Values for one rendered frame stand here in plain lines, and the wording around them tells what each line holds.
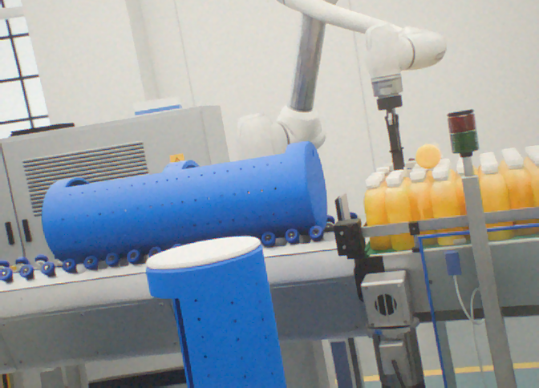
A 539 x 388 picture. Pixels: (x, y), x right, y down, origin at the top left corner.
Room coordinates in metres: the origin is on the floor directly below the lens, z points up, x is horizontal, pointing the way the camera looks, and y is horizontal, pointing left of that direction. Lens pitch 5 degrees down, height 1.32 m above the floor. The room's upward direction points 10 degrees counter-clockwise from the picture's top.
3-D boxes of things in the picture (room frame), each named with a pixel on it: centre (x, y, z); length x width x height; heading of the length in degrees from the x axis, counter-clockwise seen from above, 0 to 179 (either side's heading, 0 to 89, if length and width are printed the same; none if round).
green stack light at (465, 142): (1.79, -0.48, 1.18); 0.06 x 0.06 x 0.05
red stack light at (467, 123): (1.79, -0.48, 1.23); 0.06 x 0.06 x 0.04
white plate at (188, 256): (1.76, 0.18, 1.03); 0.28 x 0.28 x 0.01
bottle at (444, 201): (2.00, -0.46, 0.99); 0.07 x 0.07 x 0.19
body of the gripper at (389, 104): (2.24, -0.40, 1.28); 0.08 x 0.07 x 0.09; 164
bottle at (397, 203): (2.03, -0.34, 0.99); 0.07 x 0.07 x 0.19
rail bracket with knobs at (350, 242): (2.03, -0.20, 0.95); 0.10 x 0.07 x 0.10; 164
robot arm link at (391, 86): (2.24, -0.40, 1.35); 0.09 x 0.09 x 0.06
